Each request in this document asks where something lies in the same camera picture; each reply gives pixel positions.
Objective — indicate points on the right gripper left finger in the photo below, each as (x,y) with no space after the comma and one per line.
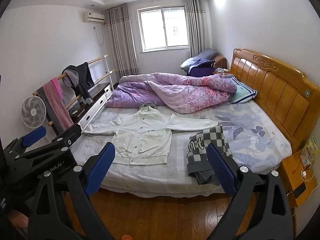
(48,218)

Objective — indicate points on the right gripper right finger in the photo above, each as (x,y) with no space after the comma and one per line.
(271,217)

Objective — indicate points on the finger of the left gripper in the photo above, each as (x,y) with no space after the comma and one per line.
(66,139)
(20,145)

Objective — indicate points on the grey white checkered cardigan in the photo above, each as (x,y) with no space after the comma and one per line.
(198,165)

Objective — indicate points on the wooden clothes rack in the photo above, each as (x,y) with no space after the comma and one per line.
(80,112)

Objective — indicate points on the white standing fan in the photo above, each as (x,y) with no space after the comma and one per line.
(33,112)

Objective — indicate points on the near wooden nightstand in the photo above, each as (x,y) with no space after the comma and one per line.
(299,183)

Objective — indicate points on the wooden nightstand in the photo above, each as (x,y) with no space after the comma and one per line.
(221,71)
(299,183)

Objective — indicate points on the pink grey towel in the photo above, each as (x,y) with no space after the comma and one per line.
(52,96)

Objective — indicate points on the dark grey hoodie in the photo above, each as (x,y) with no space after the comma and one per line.
(80,80)

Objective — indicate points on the white button jacket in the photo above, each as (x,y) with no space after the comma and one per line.
(144,138)

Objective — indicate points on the bed with floral sheet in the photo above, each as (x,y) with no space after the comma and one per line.
(254,141)

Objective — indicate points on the wooden headboard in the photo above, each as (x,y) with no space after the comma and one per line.
(285,94)

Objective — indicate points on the left grey curtain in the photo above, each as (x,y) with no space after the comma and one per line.
(121,40)

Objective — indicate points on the grey curtain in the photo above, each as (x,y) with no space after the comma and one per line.
(195,12)
(121,40)

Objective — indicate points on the white air conditioner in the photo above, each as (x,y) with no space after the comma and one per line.
(93,17)

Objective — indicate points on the light blue pillow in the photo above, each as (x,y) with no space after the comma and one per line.
(243,94)

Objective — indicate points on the purple floral duvet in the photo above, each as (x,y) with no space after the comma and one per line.
(182,94)

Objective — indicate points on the window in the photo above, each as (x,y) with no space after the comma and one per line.
(163,28)

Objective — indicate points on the pile of blue bedding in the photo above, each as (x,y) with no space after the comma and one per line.
(203,64)

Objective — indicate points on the right grey curtain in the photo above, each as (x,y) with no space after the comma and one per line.
(195,12)

